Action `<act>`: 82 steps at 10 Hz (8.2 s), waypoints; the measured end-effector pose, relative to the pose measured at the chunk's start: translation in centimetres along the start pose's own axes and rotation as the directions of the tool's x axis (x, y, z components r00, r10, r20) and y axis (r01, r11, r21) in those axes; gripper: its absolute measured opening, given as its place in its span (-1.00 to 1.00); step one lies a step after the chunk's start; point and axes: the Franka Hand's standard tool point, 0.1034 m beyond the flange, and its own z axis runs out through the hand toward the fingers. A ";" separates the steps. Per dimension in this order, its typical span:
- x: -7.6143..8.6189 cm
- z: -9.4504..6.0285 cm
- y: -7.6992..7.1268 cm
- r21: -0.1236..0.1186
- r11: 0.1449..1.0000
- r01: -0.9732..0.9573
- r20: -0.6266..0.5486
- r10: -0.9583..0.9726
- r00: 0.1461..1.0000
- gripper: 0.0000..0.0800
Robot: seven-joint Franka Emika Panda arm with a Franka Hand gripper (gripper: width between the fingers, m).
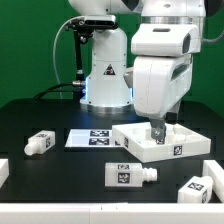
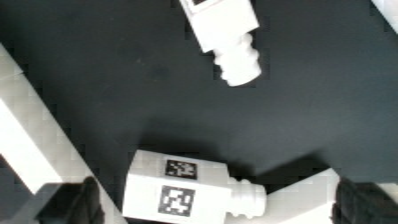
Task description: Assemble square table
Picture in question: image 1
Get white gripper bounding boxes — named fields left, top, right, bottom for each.
left=124, top=23, right=200, bottom=140

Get white square tabletop tray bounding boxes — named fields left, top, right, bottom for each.
left=112, top=122, right=211, bottom=163

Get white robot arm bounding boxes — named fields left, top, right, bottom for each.
left=68, top=0, right=224, bottom=141

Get white right barrier block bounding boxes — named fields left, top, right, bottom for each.
left=202, top=160, right=224, bottom=203

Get white barrier block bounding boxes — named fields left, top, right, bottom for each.
left=202, top=160, right=224, bottom=203
left=0, top=159, right=9, bottom=188

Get white marker sheet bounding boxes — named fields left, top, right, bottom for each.
left=65, top=129, right=119, bottom=148

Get white left barrier block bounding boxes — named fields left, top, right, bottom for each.
left=0, top=159, right=9, bottom=188

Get white front barrier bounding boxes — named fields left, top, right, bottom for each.
left=0, top=203, right=224, bottom=224

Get black cables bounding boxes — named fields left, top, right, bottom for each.
left=32, top=79, right=86, bottom=101

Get grey cable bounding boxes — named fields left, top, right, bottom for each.
left=52, top=15, right=84, bottom=100

